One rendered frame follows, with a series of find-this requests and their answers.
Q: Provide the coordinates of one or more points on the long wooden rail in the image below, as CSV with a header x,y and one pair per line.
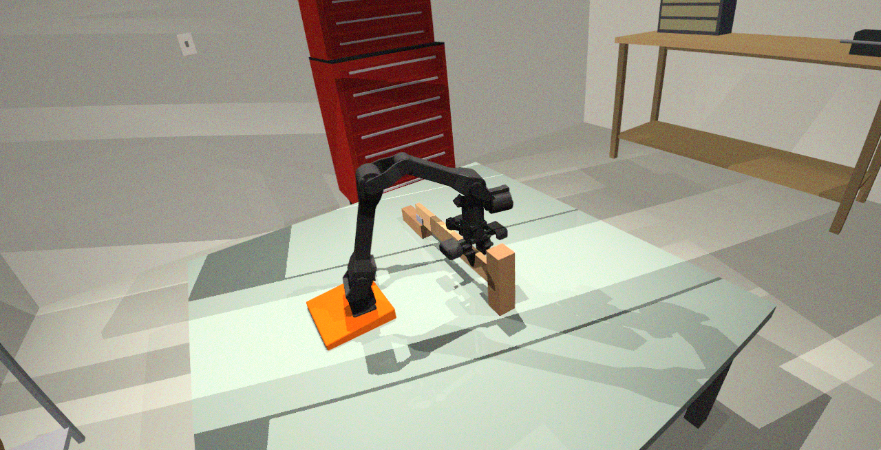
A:
x,y
439,229

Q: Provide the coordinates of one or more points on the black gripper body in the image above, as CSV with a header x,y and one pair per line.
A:
x,y
473,232

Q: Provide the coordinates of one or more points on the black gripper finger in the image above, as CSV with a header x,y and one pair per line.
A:
x,y
483,247
471,257

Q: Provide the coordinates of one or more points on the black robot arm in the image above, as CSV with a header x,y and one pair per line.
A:
x,y
372,178

